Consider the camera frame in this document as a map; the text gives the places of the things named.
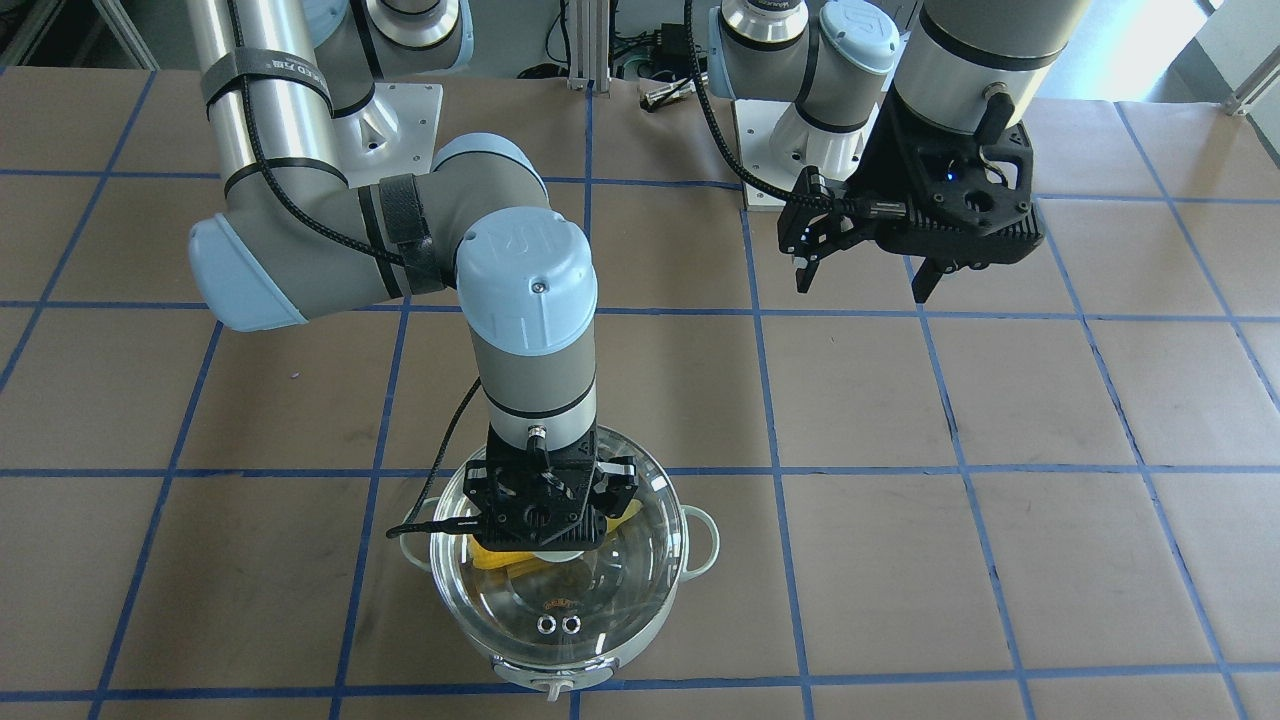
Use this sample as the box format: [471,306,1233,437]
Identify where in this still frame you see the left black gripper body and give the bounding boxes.
[778,95,1044,273]

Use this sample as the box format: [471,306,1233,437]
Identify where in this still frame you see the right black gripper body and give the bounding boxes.
[465,427,639,552]

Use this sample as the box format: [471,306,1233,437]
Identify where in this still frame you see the yellow corn cob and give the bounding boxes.
[467,498,643,570]

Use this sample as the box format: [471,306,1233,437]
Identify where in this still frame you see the glass pot lid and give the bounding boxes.
[429,427,698,676]

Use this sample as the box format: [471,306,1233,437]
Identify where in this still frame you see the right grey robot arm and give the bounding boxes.
[187,1,637,556]

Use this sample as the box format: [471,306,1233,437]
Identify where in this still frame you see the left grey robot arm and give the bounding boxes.
[694,1,1088,304]

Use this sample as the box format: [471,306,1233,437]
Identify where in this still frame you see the mint green steel pot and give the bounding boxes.
[389,427,721,700]

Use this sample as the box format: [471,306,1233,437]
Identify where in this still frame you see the black power adapter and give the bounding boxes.
[652,22,691,73]

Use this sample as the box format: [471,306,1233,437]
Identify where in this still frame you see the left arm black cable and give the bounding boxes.
[684,0,906,217]

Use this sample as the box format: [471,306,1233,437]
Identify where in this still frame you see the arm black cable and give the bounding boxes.
[225,0,550,541]
[684,0,906,217]

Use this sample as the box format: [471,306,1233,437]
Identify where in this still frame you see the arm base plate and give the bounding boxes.
[733,99,881,190]
[332,82,444,187]

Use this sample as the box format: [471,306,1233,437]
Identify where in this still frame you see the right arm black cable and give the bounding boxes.
[225,0,550,541]

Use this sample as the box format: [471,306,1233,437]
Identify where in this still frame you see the metal cable connector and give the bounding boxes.
[639,77,696,113]

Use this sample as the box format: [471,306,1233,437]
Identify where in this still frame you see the aluminium frame post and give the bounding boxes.
[564,0,613,95]

